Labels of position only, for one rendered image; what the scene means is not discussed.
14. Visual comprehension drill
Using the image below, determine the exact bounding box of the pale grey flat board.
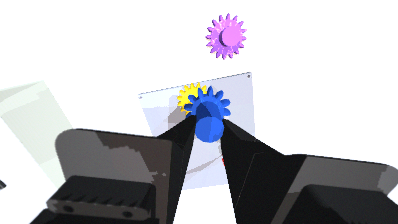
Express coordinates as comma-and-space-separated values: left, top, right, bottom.
137, 72, 256, 191

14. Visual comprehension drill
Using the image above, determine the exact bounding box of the purple gear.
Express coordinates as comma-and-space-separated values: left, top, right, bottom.
205, 13, 247, 60

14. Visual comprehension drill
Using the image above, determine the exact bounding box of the yellow gear with black stripe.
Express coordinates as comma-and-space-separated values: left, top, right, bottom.
177, 83, 207, 115

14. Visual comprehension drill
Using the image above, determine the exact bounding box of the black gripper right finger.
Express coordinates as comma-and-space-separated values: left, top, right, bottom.
220, 119, 398, 224

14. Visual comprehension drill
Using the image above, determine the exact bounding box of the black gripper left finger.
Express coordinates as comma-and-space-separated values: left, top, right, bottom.
54, 115, 197, 224

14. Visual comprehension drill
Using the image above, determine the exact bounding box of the blue gear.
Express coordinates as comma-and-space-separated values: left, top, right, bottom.
184, 86, 231, 143

